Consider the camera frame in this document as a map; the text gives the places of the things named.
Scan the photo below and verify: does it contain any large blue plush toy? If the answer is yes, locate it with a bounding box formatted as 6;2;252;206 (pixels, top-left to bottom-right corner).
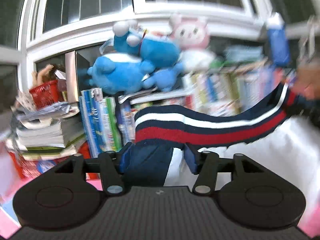
87;52;154;95

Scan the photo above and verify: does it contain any row of tall picture books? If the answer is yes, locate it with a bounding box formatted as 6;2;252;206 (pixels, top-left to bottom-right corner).
79;87;193;158

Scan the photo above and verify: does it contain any navy and white jacket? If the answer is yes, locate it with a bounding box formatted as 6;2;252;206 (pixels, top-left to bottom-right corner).
120;81;320;233

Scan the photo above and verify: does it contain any pink rabbit plush toy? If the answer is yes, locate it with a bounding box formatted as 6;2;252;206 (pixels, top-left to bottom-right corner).
169;14;217;72

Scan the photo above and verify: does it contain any row of thin colourful books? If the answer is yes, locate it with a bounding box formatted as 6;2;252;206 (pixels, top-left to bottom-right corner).
185;62;295;117

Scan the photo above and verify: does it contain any small red basket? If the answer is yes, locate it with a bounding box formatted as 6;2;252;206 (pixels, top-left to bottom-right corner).
29;80;64;109

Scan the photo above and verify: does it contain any red plastic crate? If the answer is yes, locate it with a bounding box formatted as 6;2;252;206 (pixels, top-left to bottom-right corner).
10;142;100;180

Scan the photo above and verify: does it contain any blue cat plush toy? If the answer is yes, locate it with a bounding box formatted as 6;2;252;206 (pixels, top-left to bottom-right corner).
112;19;182;68

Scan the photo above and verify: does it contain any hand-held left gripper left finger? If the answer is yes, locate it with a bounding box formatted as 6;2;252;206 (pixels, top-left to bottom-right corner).
45;142;132;196

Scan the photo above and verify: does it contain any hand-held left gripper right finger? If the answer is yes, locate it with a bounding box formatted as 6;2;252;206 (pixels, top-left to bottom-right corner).
184;142;274;196

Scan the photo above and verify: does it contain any white window frame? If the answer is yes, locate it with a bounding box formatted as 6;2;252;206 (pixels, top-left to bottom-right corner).
15;0;275;63

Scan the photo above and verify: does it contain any stack of papers and books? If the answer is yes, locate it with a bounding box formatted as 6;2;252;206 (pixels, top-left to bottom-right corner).
6;90;87;160

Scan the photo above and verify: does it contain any doll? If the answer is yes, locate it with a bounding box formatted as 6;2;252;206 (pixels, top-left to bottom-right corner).
31;64;67;85

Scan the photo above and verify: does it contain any stack of pale blue booklets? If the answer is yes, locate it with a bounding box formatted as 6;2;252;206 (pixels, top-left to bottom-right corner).
222;46;265;63

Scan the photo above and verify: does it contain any pink rabbit-print blanket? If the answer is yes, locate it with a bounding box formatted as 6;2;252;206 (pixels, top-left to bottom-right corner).
0;175;320;240

